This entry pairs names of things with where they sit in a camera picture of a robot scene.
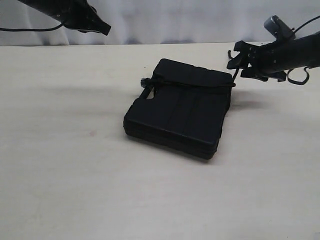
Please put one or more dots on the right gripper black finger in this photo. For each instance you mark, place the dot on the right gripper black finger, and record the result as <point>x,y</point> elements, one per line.
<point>241,61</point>

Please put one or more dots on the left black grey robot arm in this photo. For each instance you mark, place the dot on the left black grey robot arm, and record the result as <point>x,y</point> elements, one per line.
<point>51,7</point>

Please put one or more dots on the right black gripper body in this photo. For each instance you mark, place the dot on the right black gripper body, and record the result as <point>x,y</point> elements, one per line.
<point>272,63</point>

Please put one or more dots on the white backdrop curtain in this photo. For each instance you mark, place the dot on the white backdrop curtain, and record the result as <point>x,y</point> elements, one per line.
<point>163,22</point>

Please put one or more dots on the black plastic carrying case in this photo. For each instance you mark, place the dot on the black plastic carrying case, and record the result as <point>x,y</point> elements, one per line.
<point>181,107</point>

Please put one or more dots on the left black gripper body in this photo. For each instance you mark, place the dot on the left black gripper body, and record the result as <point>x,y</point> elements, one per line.
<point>80,18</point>

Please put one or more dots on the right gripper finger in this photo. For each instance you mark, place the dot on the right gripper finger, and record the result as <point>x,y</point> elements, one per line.
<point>251,73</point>

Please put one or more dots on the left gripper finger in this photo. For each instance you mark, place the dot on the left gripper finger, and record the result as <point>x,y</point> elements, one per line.
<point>99,27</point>

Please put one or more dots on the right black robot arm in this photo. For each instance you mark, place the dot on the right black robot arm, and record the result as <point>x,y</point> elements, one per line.
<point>304,53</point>

